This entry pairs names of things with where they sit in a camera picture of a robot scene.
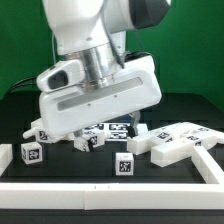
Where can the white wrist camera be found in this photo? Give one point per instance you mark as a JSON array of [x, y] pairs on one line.
[[61, 75]]

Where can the white right border rail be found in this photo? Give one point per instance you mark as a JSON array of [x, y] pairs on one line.
[[208, 168]]

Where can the white block chair part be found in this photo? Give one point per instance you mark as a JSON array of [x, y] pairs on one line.
[[166, 147]]

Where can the white chair seat with pegs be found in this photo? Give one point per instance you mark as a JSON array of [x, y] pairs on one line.
[[37, 130]]

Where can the white left border rail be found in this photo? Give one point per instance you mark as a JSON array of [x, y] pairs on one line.
[[6, 156]]

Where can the white tagged cube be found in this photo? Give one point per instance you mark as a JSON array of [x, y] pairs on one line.
[[31, 152], [124, 164]]

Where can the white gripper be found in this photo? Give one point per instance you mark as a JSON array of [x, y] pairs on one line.
[[71, 109]]

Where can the white front border rail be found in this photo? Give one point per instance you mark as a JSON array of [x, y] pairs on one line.
[[111, 196]]

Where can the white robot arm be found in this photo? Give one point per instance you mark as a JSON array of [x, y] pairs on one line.
[[91, 83]]

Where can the white border rail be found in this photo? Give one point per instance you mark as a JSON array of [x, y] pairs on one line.
[[111, 196], [6, 156], [208, 168]]

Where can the white chair back frame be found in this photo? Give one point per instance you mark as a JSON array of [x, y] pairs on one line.
[[200, 135]]

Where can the white marker sheet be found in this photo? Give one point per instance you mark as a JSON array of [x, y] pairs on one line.
[[117, 131]]

